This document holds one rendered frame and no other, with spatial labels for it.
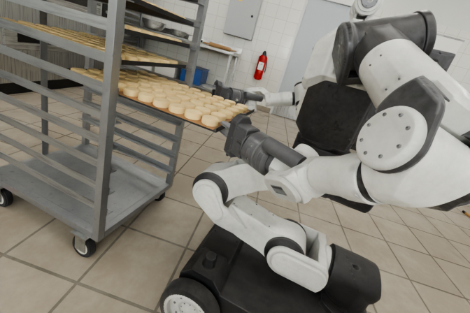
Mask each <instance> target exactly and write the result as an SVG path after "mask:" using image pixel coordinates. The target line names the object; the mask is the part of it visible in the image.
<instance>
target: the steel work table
mask: <svg viewBox="0 0 470 313"><path fill-rule="evenodd" d="M124 23H126V22H124ZM127 24H129V23H127ZM131 25H134V24H131ZM134 26H136V25H134ZM137 27H140V26H137ZM141 28H144V29H149V28H147V27H146V26H144V25H143V27H141ZM149 30H151V29H149ZM151 31H154V30H151ZM156 32H159V33H161V34H166V35H169V36H173V37H176V36H174V35H173V34H172V32H171V29H168V28H166V27H165V28H164V29H163V30H162V31H156ZM189 36H191V35H190V34H186V36H185V37H183V38H180V39H183V40H186V41H189V40H188V38H189ZM176 38H178V37H176ZM209 41H210V42H212V43H217V44H219V45H223V46H226V47H229V48H231V49H232V50H236V52H233V51H231V52H228V51H226V50H221V49H218V48H214V47H211V46H208V45H204V44H201V45H200V47H203V48H208V49H211V50H215V51H218V52H222V53H225V54H229V60H228V63H227V68H226V71H225V76H224V80H223V83H222V85H224V86H225V84H226V80H227V75H228V72H229V67H230V64H231V60H232V56H236V59H235V62H234V67H233V71H232V76H231V79H230V82H229V86H228V87H231V85H232V80H233V77H234V72H235V69H236V65H237V61H238V57H241V53H242V49H241V48H236V47H233V46H230V45H225V44H223V43H219V42H215V41H211V40H209ZM190 42H191V41H190ZM143 46H144V38H141V48H143ZM192 86H193V87H197V88H200V89H204V90H207V91H210V92H212V90H213V89H210V88H206V87H202V86H201V85H194V84H192Z"/></svg>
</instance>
